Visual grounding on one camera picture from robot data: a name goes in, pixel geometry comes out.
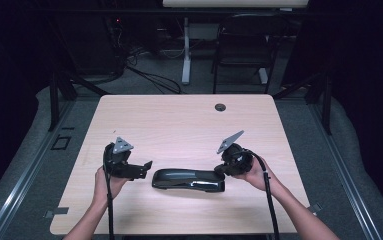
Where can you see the black folding chair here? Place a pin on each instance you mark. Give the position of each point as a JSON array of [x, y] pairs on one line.
[[245, 43]]

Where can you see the person's right hand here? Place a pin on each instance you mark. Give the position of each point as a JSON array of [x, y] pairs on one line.
[[262, 178]]

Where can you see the short white desk leg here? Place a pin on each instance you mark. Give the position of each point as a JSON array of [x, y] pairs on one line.
[[263, 76]]

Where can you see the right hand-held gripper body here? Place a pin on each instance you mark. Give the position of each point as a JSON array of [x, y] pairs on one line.
[[237, 161]]

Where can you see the person's left hand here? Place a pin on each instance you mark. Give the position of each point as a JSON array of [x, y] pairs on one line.
[[104, 190]]

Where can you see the black metal stand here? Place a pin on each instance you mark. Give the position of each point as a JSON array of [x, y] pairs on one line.
[[54, 100], [326, 103]]

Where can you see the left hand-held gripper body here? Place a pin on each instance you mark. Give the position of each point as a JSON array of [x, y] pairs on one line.
[[119, 160]]

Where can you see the aluminium floor rail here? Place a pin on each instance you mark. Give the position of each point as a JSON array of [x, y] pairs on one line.
[[22, 186], [345, 180]]

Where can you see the black stapler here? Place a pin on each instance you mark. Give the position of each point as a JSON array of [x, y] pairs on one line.
[[187, 180]]

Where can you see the long white desk leg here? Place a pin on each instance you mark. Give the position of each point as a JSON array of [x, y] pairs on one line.
[[186, 53]]

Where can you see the grey tape strip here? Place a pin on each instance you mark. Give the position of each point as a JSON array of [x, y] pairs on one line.
[[57, 212], [315, 208]]

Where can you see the white desk top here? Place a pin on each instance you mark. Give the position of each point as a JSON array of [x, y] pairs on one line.
[[235, 3]]

